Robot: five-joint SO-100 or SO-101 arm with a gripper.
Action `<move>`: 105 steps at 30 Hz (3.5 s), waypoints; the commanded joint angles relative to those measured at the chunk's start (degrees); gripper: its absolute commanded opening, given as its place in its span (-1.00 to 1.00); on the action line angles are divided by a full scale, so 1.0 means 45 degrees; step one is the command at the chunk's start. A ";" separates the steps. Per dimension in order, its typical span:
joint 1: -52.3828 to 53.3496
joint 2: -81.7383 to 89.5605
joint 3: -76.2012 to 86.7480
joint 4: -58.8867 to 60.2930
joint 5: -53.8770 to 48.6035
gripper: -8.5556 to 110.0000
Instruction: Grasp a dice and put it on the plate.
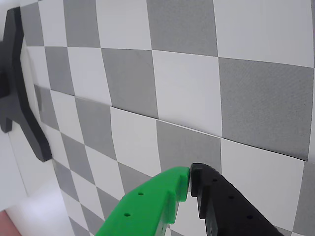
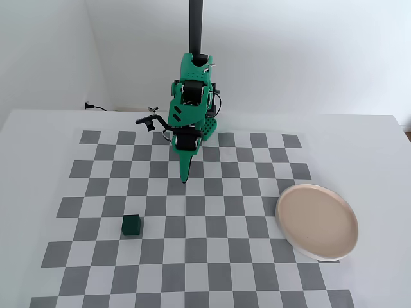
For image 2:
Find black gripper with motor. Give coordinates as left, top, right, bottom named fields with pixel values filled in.
left=164, top=125, right=202, bottom=185

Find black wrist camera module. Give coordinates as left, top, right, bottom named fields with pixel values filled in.
left=134, top=114, right=171, bottom=132

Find green perforated robot base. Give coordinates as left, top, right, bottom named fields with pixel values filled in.
left=200, top=115, right=220, bottom=142

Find black motor cable loop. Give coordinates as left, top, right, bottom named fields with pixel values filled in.
left=208, top=91, right=223, bottom=118

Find beige round plate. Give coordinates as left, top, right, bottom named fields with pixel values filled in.
left=275, top=184, right=360, bottom=262

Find black power cable with plug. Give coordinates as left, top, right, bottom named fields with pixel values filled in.
left=84, top=101, right=109, bottom=112

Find grey white checkerboard mat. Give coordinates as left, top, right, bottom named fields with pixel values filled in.
left=30, top=130, right=356, bottom=308

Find black vertical pole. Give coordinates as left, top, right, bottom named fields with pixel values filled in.
left=188, top=0, right=207, bottom=62

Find dark green cube dice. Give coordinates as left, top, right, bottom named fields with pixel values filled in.
left=121, top=214, right=143, bottom=238

